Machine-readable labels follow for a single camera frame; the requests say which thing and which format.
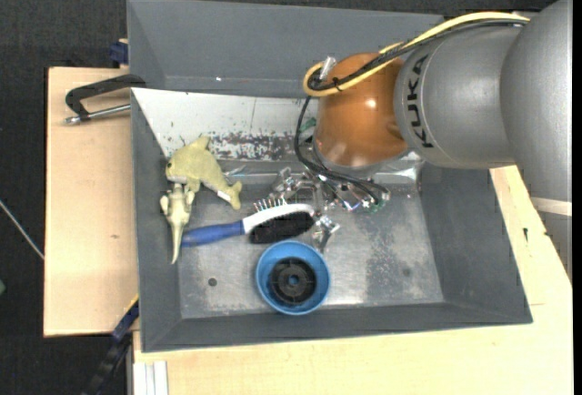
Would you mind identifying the pale cream toy animal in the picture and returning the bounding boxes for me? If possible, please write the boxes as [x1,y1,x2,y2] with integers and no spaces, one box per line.
[159,182,197,266]

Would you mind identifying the grey metal bin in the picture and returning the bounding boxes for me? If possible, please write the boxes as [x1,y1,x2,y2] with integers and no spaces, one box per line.
[125,0,534,353]

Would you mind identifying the yellow-green plush dolphin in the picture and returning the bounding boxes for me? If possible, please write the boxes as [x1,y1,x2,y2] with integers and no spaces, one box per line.
[165,136,244,211]

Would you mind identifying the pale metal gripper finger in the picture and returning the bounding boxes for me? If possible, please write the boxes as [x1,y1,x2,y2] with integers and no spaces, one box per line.
[271,167,301,199]
[310,214,341,254]

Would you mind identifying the blue and white brush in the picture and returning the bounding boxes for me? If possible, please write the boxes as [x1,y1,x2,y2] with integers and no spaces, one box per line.
[180,197,317,248]

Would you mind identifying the pale wood board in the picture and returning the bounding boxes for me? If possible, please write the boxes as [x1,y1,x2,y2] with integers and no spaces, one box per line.
[43,66,140,338]

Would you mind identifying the blue round cup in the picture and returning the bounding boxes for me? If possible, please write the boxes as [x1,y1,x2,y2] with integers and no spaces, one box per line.
[255,239,331,317]

